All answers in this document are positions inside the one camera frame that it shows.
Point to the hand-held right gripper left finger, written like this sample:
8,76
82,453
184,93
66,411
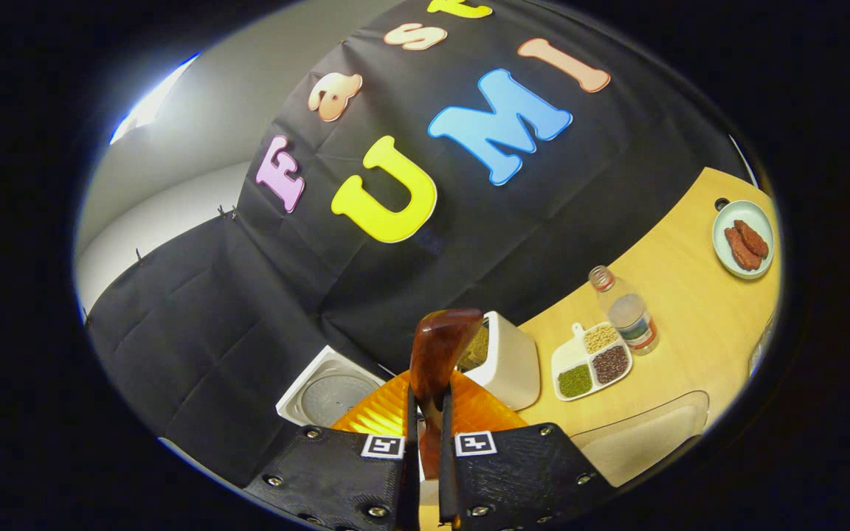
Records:
409,487

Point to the black table grommet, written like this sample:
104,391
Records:
722,204

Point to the white divided bean tray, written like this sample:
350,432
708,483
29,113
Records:
591,361

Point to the red meat slice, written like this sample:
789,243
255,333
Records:
742,251
753,237

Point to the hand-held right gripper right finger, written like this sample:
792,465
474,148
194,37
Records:
446,487

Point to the clear plastic bottle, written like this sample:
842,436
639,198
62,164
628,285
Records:
628,313

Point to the white toaster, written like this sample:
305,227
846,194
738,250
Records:
513,369

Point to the brown wooden spoon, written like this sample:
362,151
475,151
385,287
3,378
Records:
436,354

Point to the white rice cooker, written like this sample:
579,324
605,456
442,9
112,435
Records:
329,394

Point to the clear plastic container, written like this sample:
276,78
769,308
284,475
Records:
690,405

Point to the brown bread slice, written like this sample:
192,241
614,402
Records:
475,350

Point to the pale green plate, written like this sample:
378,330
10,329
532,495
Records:
724,258

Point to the black backdrop cloth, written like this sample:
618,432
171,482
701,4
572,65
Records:
248,332

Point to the ceiling light panel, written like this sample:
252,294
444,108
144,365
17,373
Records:
152,99

